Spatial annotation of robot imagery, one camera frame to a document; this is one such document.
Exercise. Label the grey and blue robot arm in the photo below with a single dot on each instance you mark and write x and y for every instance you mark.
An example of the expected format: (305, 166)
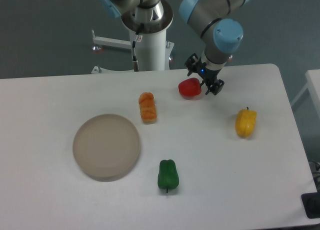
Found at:
(207, 18)

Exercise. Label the white side table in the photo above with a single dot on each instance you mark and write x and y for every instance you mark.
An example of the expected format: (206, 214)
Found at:
(311, 88)

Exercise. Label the yellow bell pepper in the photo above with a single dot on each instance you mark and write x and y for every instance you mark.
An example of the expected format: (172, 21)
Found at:
(245, 122)

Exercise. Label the green bell pepper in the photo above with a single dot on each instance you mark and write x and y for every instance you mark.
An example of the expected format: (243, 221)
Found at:
(168, 177)

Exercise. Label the black device at table edge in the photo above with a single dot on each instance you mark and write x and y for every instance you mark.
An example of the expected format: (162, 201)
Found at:
(311, 204)

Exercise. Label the orange bread loaf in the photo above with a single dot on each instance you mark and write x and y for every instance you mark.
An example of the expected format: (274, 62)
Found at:
(147, 106)

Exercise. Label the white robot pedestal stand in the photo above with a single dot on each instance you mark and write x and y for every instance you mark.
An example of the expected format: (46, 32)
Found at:
(147, 27)

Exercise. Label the red bell pepper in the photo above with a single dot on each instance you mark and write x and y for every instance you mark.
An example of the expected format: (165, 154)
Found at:
(190, 87)

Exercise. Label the beige round plate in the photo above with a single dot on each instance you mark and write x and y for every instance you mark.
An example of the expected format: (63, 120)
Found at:
(106, 147)

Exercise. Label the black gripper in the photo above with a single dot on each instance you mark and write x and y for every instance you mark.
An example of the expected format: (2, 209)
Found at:
(206, 72)

